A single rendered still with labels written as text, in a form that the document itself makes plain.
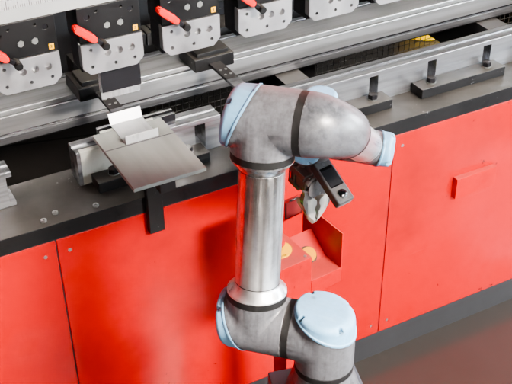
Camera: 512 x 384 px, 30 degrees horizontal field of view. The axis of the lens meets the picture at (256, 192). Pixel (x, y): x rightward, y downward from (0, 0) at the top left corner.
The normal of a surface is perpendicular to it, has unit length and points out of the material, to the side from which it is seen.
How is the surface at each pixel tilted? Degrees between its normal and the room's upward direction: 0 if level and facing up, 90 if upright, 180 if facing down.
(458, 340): 0
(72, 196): 0
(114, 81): 90
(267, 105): 36
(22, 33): 90
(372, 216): 90
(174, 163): 0
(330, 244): 90
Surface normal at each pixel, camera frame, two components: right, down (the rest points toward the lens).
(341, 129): 0.52, 0.15
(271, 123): -0.27, 0.17
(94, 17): 0.47, 0.50
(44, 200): -0.01, -0.82
